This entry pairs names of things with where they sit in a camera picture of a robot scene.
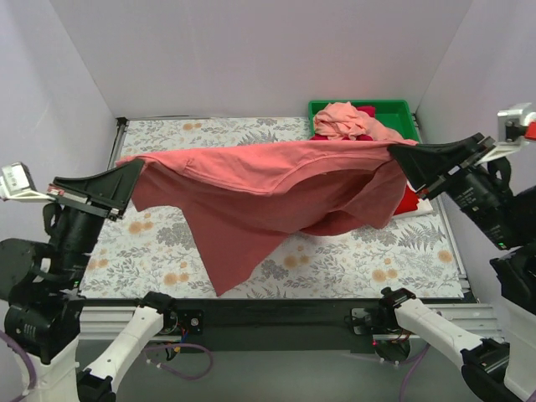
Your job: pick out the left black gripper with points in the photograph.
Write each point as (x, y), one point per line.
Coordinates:
(85, 202)

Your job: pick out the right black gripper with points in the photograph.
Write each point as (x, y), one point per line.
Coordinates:
(457, 162)

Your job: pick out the dusty pink t shirt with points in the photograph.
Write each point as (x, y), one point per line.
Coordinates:
(242, 202)

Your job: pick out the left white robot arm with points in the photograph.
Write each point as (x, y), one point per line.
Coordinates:
(41, 284)

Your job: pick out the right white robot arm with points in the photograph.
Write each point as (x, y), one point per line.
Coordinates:
(496, 363)

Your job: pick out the folded red t shirt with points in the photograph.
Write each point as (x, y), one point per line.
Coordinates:
(409, 203)

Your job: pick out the folded white t shirt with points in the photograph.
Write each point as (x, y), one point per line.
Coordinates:
(425, 207)

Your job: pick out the green plastic bin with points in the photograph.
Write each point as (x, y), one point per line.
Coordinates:
(392, 113)

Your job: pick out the magenta t shirt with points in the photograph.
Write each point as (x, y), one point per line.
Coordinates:
(342, 122)

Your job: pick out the peach t shirt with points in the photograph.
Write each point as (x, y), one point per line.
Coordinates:
(380, 133)

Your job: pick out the floral patterned table mat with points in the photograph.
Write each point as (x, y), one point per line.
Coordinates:
(154, 250)

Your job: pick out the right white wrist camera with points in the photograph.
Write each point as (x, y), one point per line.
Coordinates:
(515, 130)

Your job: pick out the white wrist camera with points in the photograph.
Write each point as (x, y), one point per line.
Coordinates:
(17, 185)
(515, 130)

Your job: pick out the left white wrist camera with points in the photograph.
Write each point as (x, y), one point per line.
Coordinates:
(17, 185)

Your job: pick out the aluminium frame rail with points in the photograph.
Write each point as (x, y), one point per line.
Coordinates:
(465, 333)

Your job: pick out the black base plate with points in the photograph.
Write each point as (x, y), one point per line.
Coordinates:
(284, 324)

